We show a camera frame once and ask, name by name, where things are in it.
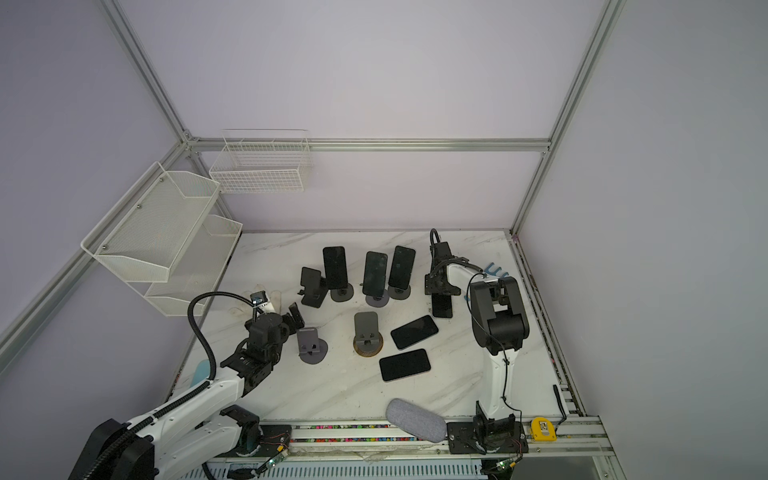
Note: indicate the white mesh shelf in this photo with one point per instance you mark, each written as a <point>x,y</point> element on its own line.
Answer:
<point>143,238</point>
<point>200,268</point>

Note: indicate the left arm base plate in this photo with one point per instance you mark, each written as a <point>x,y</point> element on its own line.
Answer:
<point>272,439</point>

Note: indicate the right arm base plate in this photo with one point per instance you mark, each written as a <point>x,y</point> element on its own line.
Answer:
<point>494,438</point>

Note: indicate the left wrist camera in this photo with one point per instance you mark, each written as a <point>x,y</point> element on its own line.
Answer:
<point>261,303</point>

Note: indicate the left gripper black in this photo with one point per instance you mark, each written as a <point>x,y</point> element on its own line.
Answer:
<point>291,327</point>

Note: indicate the grey stand back right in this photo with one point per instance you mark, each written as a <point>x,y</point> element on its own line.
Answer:
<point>399,294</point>

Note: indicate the white wire basket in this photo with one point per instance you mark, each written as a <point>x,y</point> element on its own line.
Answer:
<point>263,161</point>

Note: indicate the grey stand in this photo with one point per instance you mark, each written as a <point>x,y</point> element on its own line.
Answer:
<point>341,295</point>
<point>399,294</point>
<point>312,349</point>
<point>378,302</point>

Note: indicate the blue rake yellow handle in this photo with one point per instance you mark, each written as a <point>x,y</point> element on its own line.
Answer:
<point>495,270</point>

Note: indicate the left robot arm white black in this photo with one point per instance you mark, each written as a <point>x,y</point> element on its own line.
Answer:
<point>206,420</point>

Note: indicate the black stand back left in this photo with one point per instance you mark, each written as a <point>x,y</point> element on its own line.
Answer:
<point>314,288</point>

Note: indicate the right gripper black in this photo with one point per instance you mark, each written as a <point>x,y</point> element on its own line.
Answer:
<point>428,289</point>

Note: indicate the aluminium front rail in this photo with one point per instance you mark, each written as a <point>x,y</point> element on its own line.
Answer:
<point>374,441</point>

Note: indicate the grey oval pouch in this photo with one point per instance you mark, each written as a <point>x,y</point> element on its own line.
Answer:
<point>416,421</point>

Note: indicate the white mesh shelf lower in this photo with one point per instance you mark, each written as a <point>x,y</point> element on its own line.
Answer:
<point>200,268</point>

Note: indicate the grey stand front left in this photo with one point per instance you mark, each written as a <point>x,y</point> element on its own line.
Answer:
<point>312,349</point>

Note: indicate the brown base stand front right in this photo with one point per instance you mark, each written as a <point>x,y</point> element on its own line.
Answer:
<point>368,340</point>

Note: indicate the white mesh shelf upper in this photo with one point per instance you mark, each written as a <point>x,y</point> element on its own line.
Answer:
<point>143,238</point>

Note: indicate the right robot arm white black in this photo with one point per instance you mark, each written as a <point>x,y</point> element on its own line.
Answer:
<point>498,320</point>

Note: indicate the yellow tape measure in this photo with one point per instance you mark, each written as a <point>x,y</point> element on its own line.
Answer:
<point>542,430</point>

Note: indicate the black phone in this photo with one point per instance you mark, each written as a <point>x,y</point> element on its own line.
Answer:
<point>401,268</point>
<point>414,332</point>
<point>442,306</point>
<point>374,277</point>
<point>335,266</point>
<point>404,365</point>

